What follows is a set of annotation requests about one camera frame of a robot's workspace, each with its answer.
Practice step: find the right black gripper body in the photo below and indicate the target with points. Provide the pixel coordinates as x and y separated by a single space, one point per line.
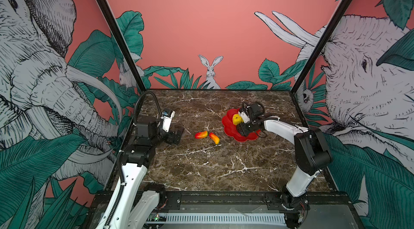
248 127

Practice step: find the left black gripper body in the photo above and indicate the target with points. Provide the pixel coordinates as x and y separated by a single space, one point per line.
168 137

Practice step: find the yellow fake bell pepper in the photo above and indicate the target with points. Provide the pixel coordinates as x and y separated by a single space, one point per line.
237 119

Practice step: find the red-yellow fake mango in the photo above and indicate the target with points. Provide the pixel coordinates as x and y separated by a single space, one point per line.
201 135
214 138

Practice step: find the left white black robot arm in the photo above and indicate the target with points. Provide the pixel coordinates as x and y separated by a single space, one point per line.
132 165

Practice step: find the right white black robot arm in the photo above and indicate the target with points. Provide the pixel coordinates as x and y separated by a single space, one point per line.
312 153

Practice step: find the red flower-shaped fruit bowl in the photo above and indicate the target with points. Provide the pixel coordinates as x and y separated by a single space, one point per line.
231 130

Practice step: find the white ventilation grille strip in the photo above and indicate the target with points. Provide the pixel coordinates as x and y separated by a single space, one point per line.
217 218

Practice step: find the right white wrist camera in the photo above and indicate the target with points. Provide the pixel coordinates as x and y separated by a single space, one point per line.
244 117

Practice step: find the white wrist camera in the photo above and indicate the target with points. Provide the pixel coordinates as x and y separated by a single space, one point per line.
167 116
244 117

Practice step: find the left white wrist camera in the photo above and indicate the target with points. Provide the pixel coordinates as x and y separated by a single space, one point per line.
167 116

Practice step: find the black front mounting rail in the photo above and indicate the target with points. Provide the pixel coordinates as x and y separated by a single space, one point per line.
176 200

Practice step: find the right black frame post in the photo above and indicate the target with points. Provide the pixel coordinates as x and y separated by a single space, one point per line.
330 28

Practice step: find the black frame post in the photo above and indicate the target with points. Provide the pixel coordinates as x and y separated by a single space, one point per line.
120 40
330 28

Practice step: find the left black frame post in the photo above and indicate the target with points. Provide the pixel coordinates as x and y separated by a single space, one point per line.
120 40

